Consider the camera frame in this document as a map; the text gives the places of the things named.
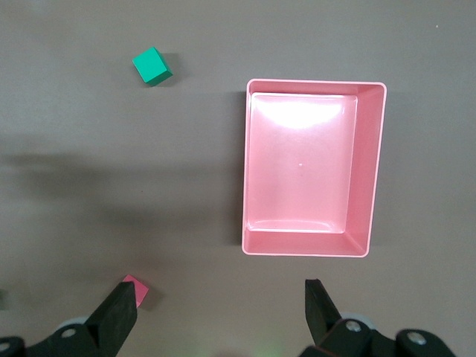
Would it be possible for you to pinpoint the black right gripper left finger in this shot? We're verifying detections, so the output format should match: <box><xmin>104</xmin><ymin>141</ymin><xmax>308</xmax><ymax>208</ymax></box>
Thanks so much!
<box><xmin>0</xmin><ymin>280</ymin><xmax>138</xmax><ymax>357</ymax></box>

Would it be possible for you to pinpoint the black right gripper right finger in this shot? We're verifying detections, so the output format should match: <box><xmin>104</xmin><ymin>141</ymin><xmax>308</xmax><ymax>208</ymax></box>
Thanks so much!
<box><xmin>299</xmin><ymin>279</ymin><xmax>458</xmax><ymax>357</ymax></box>

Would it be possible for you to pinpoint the pink foam cube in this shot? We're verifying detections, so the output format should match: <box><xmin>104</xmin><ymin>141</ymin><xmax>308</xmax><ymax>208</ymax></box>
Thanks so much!
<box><xmin>121</xmin><ymin>274</ymin><xmax>150</xmax><ymax>309</ymax></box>

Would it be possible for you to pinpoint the pink plastic bin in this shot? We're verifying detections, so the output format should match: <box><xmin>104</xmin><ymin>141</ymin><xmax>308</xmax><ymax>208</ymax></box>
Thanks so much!
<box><xmin>240</xmin><ymin>78</ymin><xmax>388</xmax><ymax>258</ymax></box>

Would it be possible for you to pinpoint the brown table cover mat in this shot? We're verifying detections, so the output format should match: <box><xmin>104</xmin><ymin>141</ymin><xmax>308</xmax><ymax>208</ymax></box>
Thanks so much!
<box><xmin>0</xmin><ymin>0</ymin><xmax>476</xmax><ymax>357</ymax></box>

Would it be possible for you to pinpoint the green foam cube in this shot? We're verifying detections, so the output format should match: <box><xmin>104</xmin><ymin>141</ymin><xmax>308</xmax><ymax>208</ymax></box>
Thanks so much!
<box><xmin>132</xmin><ymin>46</ymin><xmax>174</xmax><ymax>89</ymax></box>

